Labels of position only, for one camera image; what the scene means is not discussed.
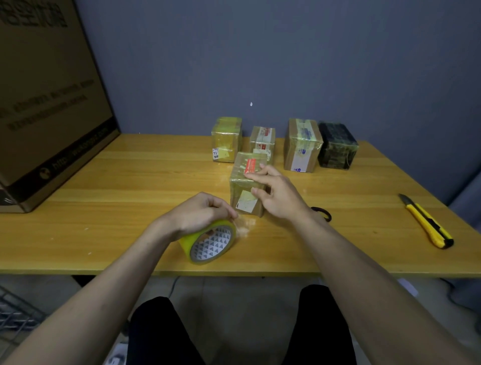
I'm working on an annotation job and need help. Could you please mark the black cardboard box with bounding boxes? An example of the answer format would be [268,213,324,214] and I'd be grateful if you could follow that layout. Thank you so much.
[317,120,360,170]

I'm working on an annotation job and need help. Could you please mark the person's left forearm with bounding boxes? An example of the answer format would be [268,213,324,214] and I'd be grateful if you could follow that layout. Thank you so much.
[2,225,177,365]

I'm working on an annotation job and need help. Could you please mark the black floor cable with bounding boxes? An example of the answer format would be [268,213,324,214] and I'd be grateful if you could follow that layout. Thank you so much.
[440,278,481,335]

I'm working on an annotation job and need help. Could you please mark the black handled scissors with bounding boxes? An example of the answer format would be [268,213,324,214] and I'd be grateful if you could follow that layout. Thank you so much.
[310,206,333,223]

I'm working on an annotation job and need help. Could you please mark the large flat brown carton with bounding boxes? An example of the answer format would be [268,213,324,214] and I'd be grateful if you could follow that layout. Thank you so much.
[0,0,122,214]

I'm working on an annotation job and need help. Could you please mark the white power strip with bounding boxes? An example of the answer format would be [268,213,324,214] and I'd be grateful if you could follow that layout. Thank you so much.
[103,342,129,365]

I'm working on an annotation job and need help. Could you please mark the person's black trousers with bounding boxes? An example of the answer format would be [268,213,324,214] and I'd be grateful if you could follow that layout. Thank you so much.
[127,284,358,365]

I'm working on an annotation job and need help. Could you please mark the person's right forearm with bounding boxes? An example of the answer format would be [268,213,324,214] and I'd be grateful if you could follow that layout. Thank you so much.
[293,210,478,365]

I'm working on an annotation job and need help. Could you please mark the yellow utility knife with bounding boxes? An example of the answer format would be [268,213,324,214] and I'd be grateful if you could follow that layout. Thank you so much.
[398,193,455,250]

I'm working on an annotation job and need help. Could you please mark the yellow tape roll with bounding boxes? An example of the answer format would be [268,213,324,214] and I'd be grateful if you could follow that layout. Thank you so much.
[177,218,257,265]

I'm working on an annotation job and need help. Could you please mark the small carton yellow tape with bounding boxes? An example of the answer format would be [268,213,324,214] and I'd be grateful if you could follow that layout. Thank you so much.
[210,116,244,164]

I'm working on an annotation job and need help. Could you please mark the grey pleated curtain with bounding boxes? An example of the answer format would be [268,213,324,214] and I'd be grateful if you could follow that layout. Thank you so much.
[447,180,481,313]

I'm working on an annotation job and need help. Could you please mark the metal wire cart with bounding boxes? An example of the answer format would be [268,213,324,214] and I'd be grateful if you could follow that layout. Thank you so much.
[0,285,48,345]

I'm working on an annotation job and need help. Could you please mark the small carton red label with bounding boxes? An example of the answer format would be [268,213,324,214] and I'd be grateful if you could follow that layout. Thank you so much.
[249,125,277,165]

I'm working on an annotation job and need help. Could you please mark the person's right hand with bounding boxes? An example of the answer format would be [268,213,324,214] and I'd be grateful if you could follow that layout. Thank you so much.
[244,163,315,223]

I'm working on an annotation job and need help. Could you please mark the person's left hand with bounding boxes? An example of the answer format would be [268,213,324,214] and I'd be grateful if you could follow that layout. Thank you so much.
[147,192,239,242]

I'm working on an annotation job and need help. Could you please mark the brown box with white label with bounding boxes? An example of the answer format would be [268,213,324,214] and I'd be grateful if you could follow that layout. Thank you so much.
[283,118,324,174]

